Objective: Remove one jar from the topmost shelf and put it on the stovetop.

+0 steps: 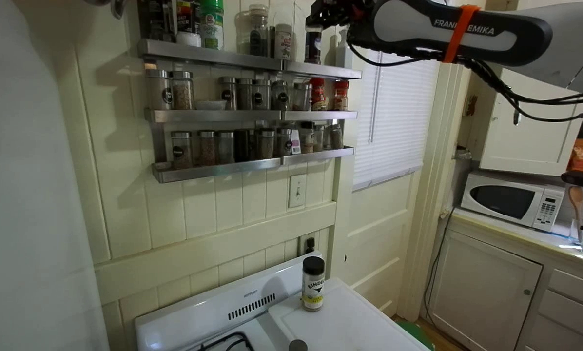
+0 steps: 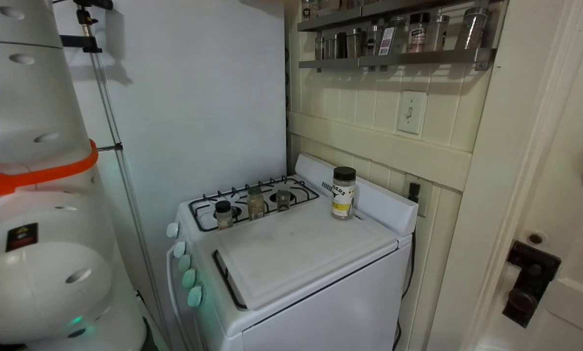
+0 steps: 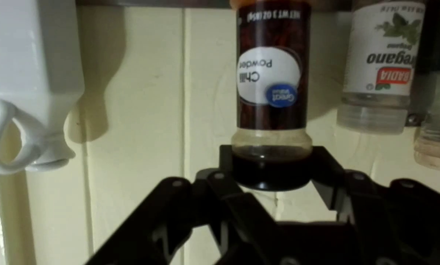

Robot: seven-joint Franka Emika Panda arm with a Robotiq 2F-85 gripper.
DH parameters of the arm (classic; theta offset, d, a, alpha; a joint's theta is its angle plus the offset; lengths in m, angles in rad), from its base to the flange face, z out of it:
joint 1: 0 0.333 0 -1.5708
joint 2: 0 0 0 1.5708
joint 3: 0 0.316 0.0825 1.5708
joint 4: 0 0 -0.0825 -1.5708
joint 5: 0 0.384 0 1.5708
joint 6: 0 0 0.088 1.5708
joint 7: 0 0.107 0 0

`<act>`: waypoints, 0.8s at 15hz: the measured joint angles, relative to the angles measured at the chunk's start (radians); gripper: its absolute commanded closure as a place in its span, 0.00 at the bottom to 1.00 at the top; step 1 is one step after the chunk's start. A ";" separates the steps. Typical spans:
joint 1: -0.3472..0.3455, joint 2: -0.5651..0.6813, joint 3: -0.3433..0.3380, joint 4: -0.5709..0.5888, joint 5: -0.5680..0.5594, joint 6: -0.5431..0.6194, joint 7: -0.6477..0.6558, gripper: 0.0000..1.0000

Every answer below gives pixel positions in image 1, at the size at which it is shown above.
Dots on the small glass spice jar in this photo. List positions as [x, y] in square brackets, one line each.
[301, 97]
[266, 143]
[245, 95]
[206, 149]
[262, 95]
[182, 93]
[280, 97]
[182, 151]
[335, 136]
[315, 139]
[225, 147]
[159, 91]

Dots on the green floor mat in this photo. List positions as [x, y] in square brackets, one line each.
[416, 332]

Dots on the large clear glass jar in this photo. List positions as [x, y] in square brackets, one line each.
[257, 36]

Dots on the red spice jar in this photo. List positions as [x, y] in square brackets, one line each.
[321, 95]
[340, 97]

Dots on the red label jar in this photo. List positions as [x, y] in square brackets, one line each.
[188, 17]

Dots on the grey lid spice jar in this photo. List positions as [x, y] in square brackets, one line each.
[282, 44]

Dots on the white black Franka robot arm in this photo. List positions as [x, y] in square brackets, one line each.
[420, 26]

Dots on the grey round knob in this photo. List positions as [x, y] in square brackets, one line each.
[297, 346]

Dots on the white stove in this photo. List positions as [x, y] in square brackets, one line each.
[342, 325]

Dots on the white cruet bottle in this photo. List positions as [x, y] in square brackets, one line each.
[342, 58]

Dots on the cream wall cabinet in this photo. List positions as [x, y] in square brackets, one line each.
[531, 139]

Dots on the white label spice jar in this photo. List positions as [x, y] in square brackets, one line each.
[292, 141]

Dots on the dark metal door latch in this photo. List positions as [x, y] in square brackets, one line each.
[471, 106]

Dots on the wall outlet with black plug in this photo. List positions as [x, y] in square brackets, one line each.
[309, 245]

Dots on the steel wall spice rack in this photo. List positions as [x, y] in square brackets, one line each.
[239, 167]

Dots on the black lid yellow label jar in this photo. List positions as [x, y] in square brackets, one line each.
[313, 286]

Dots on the white microwave oven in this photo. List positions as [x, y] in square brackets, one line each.
[512, 202]

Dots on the wooden spoon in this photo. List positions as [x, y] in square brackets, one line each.
[576, 202]

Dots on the white window blind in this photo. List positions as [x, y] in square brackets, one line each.
[395, 124]

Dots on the cream wall switch plate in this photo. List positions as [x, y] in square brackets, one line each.
[297, 192]

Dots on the dark chili powder jar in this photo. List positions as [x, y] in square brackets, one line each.
[315, 50]

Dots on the black burner grate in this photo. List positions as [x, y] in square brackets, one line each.
[239, 338]

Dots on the green can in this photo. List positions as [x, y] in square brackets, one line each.
[212, 26]

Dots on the dark tall bottle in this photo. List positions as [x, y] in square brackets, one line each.
[155, 20]

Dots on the small dark spice jar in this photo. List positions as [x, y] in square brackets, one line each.
[245, 145]

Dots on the cream base cabinet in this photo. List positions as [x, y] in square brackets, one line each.
[487, 293]

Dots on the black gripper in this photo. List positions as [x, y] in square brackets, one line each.
[348, 13]

